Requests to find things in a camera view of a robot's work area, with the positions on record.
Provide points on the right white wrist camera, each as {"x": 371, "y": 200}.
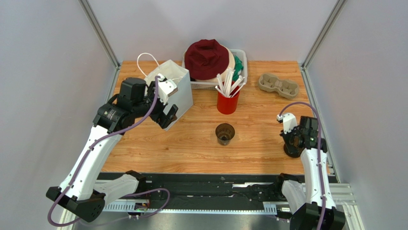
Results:
{"x": 289, "y": 122}

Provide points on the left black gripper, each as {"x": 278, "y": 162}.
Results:
{"x": 162, "y": 112}

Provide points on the white plastic basket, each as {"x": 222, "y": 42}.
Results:
{"x": 211, "y": 84}

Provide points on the bottom pulp cup carrier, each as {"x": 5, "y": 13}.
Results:
{"x": 285, "y": 88}

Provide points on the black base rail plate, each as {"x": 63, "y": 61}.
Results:
{"x": 206, "y": 194}

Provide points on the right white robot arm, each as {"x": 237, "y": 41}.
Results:
{"x": 311, "y": 203}

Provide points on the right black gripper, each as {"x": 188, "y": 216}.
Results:
{"x": 293, "y": 142}

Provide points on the beige hat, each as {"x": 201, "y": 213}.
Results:
{"x": 223, "y": 75}

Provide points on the green cloth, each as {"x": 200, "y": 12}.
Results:
{"x": 238, "y": 68}

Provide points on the translucent dark plastic cup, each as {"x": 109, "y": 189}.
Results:
{"x": 225, "y": 133}

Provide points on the maroon bucket hat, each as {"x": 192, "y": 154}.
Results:
{"x": 205, "y": 59}

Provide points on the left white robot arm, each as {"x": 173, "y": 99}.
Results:
{"x": 136, "y": 101}

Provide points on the white paper bag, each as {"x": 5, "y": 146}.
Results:
{"x": 183, "y": 97}

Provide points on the red cup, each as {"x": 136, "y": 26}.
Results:
{"x": 227, "y": 105}

